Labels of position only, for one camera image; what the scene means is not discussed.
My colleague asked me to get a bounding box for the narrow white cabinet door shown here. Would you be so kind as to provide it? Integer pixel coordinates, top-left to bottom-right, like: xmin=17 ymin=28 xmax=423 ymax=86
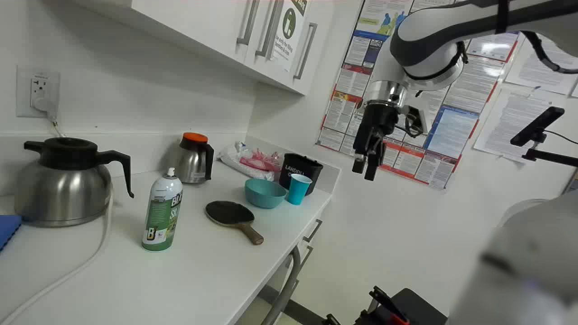
xmin=288 ymin=0 xmax=337 ymax=97

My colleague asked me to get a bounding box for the clear packet with pink items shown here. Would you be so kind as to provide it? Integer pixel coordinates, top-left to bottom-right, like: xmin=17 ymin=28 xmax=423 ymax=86
xmin=216 ymin=138 xmax=286 ymax=182

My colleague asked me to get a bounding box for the black table tennis paddle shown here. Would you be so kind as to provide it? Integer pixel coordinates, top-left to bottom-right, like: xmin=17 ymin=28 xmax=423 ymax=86
xmin=205 ymin=198 xmax=266 ymax=247

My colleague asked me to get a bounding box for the green spray can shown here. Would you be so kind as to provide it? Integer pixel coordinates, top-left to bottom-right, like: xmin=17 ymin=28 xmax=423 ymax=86
xmin=140 ymin=166 xmax=185 ymax=252

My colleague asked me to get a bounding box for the small steel carafe orange lid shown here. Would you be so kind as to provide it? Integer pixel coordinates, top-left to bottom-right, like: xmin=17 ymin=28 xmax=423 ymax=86
xmin=170 ymin=129 xmax=217 ymax=185

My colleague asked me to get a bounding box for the large labor law poster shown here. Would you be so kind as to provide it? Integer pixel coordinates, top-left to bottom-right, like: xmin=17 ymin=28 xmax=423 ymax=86
xmin=315 ymin=0 xmax=521 ymax=191

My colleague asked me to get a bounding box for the white hose on counter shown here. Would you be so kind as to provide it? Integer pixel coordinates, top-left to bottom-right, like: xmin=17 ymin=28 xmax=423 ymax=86
xmin=0 ymin=182 xmax=118 ymax=325

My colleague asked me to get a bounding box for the white power plug with cord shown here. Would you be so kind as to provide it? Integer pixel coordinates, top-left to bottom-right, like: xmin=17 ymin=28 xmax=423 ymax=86
xmin=31 ymin=88 xmax=66 ymax=140

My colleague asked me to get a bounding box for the white wall outlet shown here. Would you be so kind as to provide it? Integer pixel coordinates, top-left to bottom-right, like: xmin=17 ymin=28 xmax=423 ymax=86
xmin=15 ymin=64 xmax=64 ymax=119

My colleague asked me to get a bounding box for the silver drawer handle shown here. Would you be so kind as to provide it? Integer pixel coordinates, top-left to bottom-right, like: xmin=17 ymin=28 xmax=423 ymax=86
xmin=302 ymin=216 xmax=326 ymax=245
xmin=297 ymin=243 xmax=317 ymax=270

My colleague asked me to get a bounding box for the black square container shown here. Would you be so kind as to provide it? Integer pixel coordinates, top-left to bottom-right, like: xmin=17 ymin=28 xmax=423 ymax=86
xmin=279 ymin=151 xmax=326 ymax=196

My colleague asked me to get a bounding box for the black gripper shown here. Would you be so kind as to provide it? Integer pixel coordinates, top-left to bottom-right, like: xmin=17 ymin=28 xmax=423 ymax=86
xmin=351 ymin=99 xmax=402 ymax=182

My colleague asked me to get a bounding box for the white wall cabinet body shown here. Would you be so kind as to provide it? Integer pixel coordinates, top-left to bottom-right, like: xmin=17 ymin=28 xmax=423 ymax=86
xmin=69 ymin=0 xmax=337 ymax=97

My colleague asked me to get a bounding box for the blue flat object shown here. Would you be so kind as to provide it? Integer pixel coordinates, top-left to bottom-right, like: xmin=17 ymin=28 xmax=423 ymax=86
xmin=0 ymin=213 xmax=26 ymax=252

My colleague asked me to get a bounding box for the black camera on stand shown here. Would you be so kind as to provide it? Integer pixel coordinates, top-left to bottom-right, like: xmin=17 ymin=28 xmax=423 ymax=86
xmin=510 ymin=104 xmax=578 ymax=171

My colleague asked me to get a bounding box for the teal plastic cup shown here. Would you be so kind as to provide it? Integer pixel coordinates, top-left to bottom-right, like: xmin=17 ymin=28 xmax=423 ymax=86
xmin=286 ymin=171 xmax=315 ymax=207

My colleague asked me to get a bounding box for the white printed wall paper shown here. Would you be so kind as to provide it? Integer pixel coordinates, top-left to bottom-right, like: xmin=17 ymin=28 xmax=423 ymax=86
xmin=472 ymin=32 xmax=578 ymax=166

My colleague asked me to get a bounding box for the large steel coffee carafe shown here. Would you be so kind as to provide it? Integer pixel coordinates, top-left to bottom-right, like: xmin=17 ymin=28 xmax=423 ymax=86
xmin=13 ymin=135 xmax=136 ymax=229

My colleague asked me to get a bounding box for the green and white door sign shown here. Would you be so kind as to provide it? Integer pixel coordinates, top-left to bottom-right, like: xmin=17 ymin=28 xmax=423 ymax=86
xmin=270 ymin=0 xmax=311 ymax=61

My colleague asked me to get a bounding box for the plain white cabinet door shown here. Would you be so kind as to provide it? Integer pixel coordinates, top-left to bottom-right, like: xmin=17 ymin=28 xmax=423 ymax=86
xmin=131 ymin=0 xmax=268 ymax=61

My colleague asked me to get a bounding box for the grey curved appliance handle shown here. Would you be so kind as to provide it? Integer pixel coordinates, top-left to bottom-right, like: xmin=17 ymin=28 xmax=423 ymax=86
xmin=261 ymin=243 xmax=304 ymax=325

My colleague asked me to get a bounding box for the black and red tool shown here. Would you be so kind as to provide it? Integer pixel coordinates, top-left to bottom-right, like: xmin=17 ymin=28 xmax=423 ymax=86
xmin=353 ymin=283 xmax=449 ymax=325

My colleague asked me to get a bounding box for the teal bowl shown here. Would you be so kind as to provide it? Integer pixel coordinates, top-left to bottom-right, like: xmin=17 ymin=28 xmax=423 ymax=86
xmin=243 ymin=176 xmax=290 ymax=211

